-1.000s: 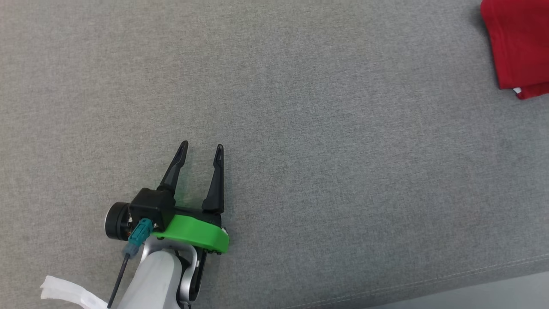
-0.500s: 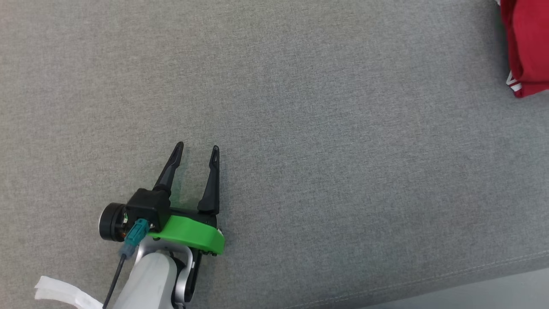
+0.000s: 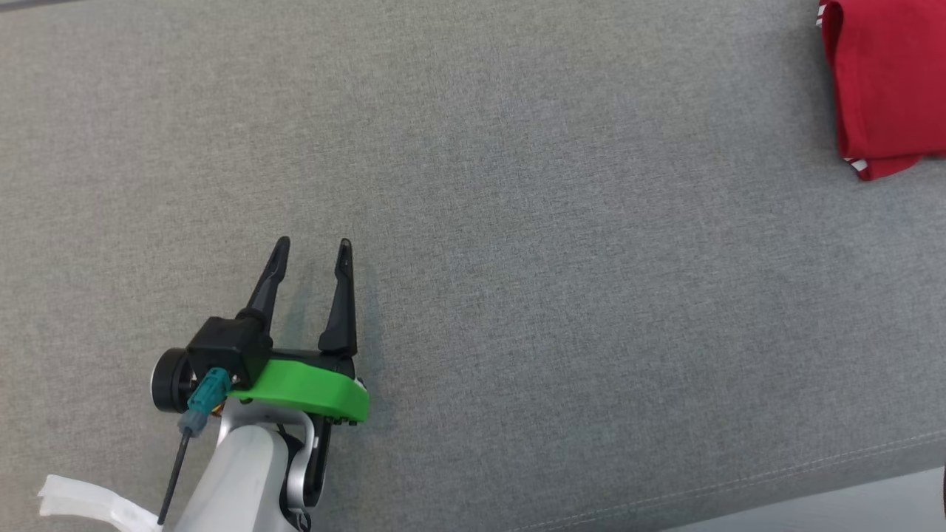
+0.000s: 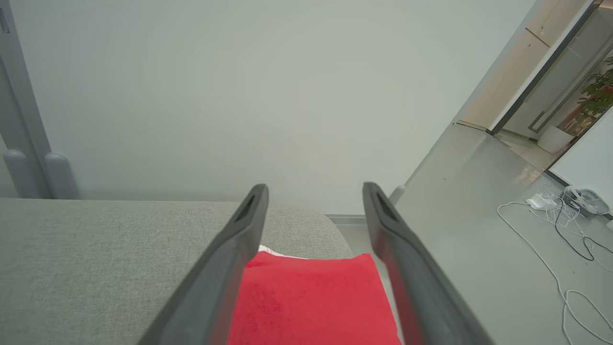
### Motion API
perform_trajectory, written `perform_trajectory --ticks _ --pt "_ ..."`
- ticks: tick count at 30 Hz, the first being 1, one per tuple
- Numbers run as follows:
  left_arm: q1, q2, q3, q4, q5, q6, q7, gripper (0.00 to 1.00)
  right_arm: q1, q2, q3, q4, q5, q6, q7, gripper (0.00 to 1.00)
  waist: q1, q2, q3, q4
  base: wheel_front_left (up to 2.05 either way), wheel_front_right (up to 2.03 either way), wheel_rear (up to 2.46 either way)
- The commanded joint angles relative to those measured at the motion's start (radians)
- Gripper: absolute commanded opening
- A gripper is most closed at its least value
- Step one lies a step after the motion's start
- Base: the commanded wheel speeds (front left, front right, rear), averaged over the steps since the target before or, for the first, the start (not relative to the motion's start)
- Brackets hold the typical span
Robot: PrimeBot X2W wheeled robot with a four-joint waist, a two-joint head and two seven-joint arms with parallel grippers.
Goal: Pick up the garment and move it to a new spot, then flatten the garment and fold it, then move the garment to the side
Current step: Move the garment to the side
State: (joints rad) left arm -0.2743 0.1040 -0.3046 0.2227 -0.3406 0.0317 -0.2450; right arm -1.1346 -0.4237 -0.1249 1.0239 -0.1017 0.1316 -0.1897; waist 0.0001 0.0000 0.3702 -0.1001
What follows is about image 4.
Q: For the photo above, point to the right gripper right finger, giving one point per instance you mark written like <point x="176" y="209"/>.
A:
<point x="412" y="282"/>

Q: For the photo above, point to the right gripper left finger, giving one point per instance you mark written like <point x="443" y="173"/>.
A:
<point x="225" y="273"/>

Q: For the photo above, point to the red shorts with white stripes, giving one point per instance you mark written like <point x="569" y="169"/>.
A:
<point x="311" y="302"/>

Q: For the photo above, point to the grey fabric sofa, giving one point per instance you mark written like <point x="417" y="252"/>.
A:
<point x="96" y="263"/>

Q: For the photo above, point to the white power adapter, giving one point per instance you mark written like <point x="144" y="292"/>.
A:
<point x="541" y="202"/>

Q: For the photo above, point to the green potted plant white pot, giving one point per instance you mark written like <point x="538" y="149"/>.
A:
<point x="555" y="140"/>

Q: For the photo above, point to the glass door dark frame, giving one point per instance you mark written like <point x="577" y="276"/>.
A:
<point x="550" y="76"/>

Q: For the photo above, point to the grey partition post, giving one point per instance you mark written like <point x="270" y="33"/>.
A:
<point x="24" y="120"/>

